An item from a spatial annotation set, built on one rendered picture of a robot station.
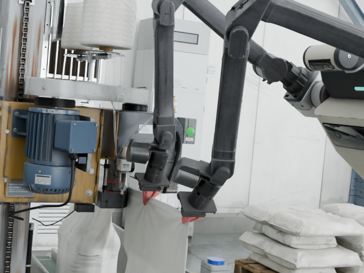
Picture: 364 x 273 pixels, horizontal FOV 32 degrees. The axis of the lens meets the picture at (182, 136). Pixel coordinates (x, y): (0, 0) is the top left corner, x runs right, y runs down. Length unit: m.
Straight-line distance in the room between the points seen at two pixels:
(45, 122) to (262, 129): 5.45
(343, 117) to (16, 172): 1.00
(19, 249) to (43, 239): 2.84
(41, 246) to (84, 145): 3.21
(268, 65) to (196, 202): 0.51
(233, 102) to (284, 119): 5.84
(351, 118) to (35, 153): 0.89
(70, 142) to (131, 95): 0.40
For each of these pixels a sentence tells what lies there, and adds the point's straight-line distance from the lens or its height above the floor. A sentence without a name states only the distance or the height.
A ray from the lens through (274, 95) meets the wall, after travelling 7.23.
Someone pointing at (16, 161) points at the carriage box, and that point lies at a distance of 2.04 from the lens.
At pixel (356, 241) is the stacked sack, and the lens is 5.11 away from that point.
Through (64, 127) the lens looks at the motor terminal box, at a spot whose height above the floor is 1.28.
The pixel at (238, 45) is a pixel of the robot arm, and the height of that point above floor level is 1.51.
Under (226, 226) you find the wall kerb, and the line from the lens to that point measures 7.05.
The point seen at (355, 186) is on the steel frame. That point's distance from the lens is 8.02.
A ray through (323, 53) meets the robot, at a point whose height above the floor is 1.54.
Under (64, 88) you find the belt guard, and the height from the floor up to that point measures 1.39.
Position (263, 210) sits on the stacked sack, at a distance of 5.05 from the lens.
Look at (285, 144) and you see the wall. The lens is 7.35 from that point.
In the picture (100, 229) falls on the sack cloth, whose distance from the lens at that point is 2.41.
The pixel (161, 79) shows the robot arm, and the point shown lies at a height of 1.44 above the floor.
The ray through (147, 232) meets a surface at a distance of 2.02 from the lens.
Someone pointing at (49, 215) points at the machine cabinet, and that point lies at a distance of 4.95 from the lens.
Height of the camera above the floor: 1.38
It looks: 3 degrees down
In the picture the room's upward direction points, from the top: 5 degrees clockwise
